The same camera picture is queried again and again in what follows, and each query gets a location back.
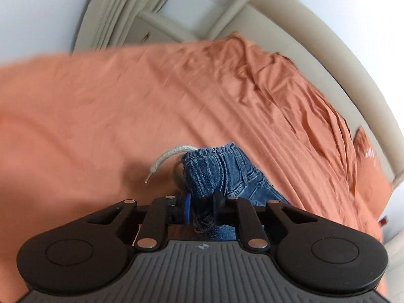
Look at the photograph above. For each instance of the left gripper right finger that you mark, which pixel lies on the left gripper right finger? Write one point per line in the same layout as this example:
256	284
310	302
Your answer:
241	214

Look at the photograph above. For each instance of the beige pleated curtain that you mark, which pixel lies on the beige pleated curtain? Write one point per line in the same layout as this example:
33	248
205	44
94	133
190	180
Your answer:
108	22

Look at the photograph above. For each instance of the blue denim pants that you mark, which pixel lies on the blue denim pants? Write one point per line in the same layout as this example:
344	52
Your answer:
226	169

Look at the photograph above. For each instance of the beige nightstand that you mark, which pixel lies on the beige nightstand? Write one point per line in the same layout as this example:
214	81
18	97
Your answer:
168	27

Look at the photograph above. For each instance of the beige upholstered headboard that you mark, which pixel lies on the beige upholstered headboard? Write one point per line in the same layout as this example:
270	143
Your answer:
290	28

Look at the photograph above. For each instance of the orange duvet cover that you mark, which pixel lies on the orange duvet cover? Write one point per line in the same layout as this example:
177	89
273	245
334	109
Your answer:
80	132

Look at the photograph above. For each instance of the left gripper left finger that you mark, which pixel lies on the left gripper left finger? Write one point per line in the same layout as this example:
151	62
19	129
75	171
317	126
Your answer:
162	213

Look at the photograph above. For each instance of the orange pillow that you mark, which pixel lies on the orange pillow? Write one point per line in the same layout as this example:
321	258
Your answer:
372	183

